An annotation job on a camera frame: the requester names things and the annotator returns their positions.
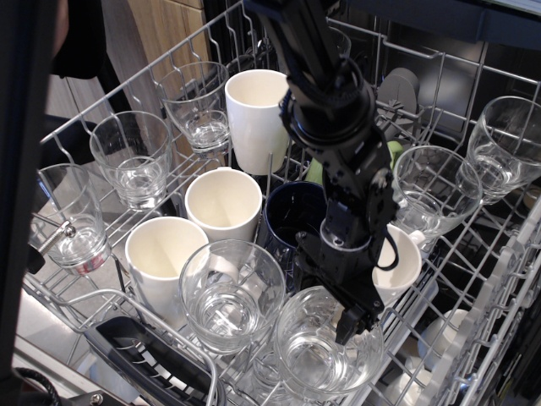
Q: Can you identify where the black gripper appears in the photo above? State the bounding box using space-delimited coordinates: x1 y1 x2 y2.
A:
293 231 385 345

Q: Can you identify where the clear glass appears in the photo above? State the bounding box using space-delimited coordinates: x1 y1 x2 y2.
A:
30 163 111 276
90 111 172 211
157 61 230 156
273 286 383 402
178 239 286 354
330 27 352 58
393 145 483 254
467 96 540 206

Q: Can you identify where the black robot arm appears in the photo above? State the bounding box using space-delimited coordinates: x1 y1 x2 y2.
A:
244 1 397 344

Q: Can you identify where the white cup middle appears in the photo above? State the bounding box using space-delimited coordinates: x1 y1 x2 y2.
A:
185 167 263 242

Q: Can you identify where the white cup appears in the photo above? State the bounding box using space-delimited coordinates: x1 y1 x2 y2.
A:
185 167 263 242
125 217 209 328

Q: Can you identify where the white cup front left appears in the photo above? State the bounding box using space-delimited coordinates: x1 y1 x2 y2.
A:
125 217 209 328

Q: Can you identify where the white mug right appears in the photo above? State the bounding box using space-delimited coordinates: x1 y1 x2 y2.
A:
372 225 425 308

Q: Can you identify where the white dishes lower rack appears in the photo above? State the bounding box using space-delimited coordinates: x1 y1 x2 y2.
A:
380 309 468 405

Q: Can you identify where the small glass under rack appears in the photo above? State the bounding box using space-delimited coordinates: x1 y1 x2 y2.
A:
252 351 295 406

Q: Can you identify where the dark blue mug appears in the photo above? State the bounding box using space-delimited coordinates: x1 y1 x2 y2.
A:
256 182 326 293

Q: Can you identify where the green mug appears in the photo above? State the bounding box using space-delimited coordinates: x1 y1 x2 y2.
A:
304 140 403 185

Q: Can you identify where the tall white mug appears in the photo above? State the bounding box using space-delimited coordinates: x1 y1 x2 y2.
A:
225 69 289 176

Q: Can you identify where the metal clamp screw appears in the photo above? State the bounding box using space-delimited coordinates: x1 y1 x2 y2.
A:
32 212 77 255

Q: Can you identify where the grey wire dishwasher rack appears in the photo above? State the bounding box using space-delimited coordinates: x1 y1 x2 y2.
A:
23 3 540 405

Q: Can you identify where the black braided cable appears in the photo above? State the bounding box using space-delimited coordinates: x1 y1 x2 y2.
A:
14 366 63 406

